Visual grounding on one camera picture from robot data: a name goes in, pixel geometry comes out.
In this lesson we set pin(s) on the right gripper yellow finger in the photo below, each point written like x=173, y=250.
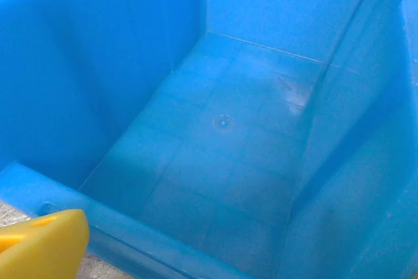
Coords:
x=42, y=246

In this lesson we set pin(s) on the blue plastic bin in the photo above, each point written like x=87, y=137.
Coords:
x=222, y=122

